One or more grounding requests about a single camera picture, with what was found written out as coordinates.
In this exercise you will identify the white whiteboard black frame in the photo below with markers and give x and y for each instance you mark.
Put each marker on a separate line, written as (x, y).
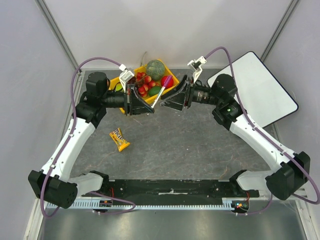
(261, 94)

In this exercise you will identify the right aluminium frame post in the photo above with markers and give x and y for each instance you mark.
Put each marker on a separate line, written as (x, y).
(292, 6)

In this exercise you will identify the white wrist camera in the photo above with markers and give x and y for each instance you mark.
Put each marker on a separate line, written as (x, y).
(125, 75)
(196, 67)

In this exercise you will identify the white marker with pink cap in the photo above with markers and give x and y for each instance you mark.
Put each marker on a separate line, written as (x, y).
(158, 97)

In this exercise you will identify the red apple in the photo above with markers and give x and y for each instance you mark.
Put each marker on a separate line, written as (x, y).
(167, 81)

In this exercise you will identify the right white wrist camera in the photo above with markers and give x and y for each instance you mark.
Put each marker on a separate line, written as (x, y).
(196, 67)

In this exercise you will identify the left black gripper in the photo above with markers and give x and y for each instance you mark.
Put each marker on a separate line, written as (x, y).
(134, 104)

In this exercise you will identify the green avocado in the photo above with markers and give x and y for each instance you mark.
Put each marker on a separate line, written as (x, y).
(154, 90)

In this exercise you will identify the yellow plastic tray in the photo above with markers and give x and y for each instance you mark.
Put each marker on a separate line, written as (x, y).
(118, 99)

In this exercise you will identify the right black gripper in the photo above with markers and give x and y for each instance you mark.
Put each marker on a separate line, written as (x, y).
(186, 93)

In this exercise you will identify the green netted melon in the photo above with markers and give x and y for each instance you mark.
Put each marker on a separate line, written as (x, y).
(155, 69)

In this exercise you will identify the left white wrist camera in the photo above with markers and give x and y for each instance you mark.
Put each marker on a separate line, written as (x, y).
(125, 75)

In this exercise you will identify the left aluminium frame post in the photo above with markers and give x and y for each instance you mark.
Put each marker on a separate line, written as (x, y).
(57, 31)

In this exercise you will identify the yellow candy packet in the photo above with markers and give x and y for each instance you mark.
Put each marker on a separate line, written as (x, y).
(119, 140)

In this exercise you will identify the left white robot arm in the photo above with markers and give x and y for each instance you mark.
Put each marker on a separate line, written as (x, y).
(53, 184)

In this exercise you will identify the red peach slices cluster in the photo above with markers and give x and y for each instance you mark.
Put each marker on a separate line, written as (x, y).
(144, 83)

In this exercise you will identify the white slotted cable duct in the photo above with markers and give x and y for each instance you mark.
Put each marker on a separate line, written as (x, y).
(100, 203)

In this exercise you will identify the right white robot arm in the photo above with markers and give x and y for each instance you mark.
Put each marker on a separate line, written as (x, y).
(284, 177)

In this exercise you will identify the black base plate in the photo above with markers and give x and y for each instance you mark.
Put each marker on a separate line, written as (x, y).
(174, 191)

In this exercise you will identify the aluminium frame post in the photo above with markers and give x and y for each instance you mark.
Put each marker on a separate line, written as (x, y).
(292, 6)
(57, 31)

